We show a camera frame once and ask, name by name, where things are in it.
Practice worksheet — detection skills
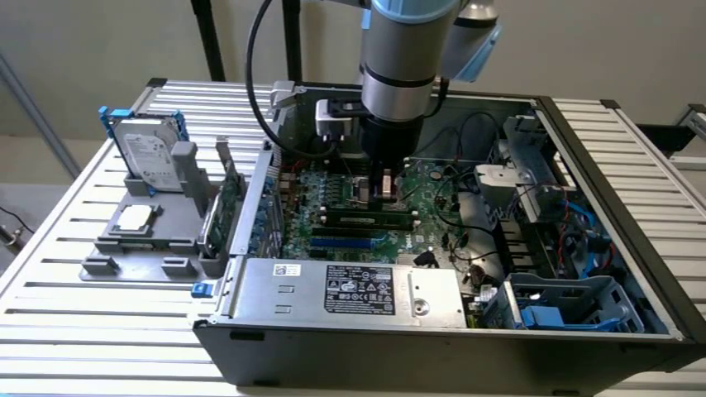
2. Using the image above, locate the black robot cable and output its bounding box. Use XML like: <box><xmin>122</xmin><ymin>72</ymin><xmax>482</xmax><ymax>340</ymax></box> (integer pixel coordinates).
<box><xmin>245</xmin><ymin>0</ymin><xmax>341</xmax><ymax>158</ymax></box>

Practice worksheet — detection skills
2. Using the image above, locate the empty black RAM slot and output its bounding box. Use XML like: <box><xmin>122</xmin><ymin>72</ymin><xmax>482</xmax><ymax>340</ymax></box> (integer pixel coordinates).
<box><xmin>313</xmin><ymin>225</ymin><xmax>422</xmax><ymax>238</ymax></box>

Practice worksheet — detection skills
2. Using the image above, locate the CPU socket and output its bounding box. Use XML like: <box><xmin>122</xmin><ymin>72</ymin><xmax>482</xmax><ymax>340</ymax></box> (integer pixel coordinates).
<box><xmin>343</xmin><ymin>173</ymin><xmax>410</xmax><ymax>207</ymax></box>

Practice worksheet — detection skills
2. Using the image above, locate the blue expansion slot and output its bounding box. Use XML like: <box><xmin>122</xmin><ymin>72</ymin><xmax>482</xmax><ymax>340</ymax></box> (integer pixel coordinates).
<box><xmin>309</xmin><ymin>236</ymin><xmax>389</xmax><ymax>251</ymax></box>

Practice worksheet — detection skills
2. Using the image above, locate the black looped wire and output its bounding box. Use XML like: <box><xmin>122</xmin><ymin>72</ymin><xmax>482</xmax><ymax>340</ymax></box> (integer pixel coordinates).
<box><xmin>456</xmin><ymin>111</ymin><xmax>505</xmax><ymax>163</ymax></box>

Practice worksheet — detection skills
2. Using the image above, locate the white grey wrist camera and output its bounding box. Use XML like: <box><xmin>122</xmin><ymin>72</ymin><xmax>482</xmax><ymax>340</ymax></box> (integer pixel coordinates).
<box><xmin>314</xmin><ymin>98</ymin><xmax>366</xmax><ymax>144</ymax></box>

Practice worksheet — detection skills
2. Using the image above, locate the installed RAM stick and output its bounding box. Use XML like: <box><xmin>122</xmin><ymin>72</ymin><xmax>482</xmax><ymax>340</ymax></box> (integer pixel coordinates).
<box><xmin>325</xmin><ymin>212</ymin><xmax>413</xmax><ymax>228</ymax></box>

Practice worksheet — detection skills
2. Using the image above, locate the blue disk caddy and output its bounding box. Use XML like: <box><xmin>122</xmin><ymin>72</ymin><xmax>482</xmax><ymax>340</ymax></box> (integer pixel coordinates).
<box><xmin>98</xmin><ymin>106</ymin><xmax>193</xmax><ymax>175</ymax></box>

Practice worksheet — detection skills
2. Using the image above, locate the grey blue drive cage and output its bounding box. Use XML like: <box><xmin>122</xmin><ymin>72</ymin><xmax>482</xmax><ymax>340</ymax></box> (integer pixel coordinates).
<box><xmin>502</xmin><ymin>271</ymin><xmax>648</xmax><ymax>332</ymax></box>

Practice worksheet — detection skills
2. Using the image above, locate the black open PC case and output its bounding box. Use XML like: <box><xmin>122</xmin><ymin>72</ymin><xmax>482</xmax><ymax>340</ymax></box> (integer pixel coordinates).
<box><xmin>191</xmin><ymin>80</ymin><xmax>706</xmax><ymax>388</ymax></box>

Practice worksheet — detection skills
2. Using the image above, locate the black stand pole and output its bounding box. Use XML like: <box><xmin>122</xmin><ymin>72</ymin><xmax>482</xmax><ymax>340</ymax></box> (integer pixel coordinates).
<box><xmin>190</xmin><ymin>0</ymin><xmax>229</xmax><ymax>83</ymax></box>
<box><xmin>279</xmin><ymin>0</ymin><xmax>306</xmax><ymax>83</ymax></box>

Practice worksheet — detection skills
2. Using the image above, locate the silver power supply unit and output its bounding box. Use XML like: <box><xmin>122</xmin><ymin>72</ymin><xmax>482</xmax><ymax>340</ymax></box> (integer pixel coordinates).
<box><xmin>230</xmin><ymin>258</ymin><xmax>470</xmax><ymax>330</ymax></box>

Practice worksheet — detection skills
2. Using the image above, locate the silver hard disk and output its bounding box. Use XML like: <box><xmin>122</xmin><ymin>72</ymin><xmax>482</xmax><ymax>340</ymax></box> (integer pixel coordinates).
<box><xmin>114</xmin><ymin>119</ymin><xmax>187</xmax><ymax>194</ymax></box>

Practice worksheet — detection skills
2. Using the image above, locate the green motherboard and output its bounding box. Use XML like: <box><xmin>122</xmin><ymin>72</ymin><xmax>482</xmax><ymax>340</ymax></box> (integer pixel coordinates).
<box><xmin>275</xmin><ymin>159</ymin><xmax>472</xmax><ymax>265</ymax></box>

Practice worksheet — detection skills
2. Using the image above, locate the grey parts rack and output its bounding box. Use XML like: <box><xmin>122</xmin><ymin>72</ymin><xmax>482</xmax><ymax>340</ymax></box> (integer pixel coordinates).
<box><xmin>81</xmin><ymin>142</ymin><xmax>233</xmax><ymax>285</ymax></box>

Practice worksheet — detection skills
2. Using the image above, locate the green graphics card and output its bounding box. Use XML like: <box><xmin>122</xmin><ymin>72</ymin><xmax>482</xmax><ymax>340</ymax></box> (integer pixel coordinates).
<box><xmin>198</xmin><ymin>138</ymin><xmax>247</xmax><ymax>256</ymax></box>

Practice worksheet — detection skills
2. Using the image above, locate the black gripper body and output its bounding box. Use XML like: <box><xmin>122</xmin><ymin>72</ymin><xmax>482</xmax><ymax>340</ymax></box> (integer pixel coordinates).
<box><xmin>361</xmin><ymin>113</ymin><xmax>426</xmax><ymax>167</ymax></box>

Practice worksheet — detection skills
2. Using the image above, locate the blue wire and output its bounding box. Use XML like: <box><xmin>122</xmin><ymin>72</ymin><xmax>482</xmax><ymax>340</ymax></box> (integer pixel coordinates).
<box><xmin>556</xmin><ymin>197</ymin><xmax>614</xmax><ymax>275</ymax></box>

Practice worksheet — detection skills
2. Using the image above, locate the silver CPU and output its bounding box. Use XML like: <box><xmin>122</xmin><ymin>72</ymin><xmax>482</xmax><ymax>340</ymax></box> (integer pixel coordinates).
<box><xmin>118</xmin><ymin>204</ymin><xmax>155</xmax><ymax>231</ymax></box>

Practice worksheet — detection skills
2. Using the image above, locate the aluminium profile frame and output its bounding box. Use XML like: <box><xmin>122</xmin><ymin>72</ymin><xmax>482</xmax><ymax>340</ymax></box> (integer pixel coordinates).
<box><xmin>633</xmin><ymin>104</ymin><xmax>706</xmax><ymax>170</ymax></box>

